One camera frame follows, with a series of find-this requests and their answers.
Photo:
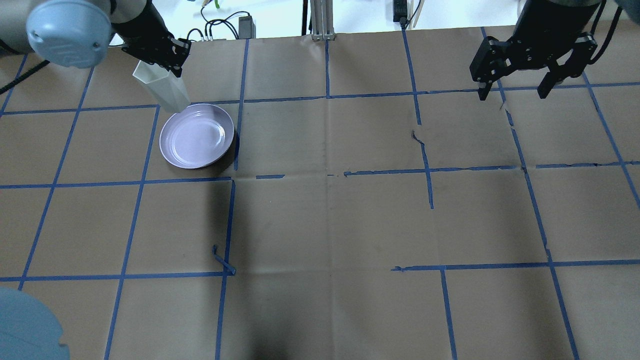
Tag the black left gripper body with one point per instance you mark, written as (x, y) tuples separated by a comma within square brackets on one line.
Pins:
[(141, 28)]

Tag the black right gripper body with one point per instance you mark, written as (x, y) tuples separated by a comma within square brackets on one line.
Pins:
[(546, 26)]

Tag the black power adapter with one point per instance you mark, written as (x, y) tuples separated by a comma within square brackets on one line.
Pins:
[(246, 27)]

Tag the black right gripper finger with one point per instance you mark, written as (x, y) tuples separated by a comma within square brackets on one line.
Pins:
[(546, 84), (484, 88)]

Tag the aluminium frame post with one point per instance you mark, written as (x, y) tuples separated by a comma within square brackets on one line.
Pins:
[(322, 20)]

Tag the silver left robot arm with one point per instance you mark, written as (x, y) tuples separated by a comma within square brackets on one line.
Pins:
[(77, 34)]

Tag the lilac plate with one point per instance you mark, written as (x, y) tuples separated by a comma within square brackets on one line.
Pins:
[(196, 137)]

